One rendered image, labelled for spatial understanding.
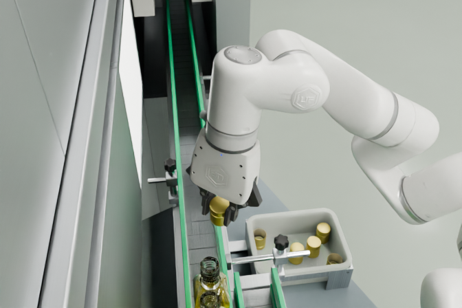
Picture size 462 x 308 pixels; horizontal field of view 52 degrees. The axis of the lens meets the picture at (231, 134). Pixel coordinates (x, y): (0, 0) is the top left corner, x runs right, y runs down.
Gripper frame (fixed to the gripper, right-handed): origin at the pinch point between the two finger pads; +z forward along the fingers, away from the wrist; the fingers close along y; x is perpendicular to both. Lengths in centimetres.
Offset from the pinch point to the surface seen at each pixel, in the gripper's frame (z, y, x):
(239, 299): 18.6, 7.3, -1.5
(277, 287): 17.6, 12.2, 4.1
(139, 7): 10, -71, 71
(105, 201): -14.2, -6.6, -19.6
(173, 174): 17.9, -20.5, 17.9
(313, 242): 30.2, 12.9, 29.3
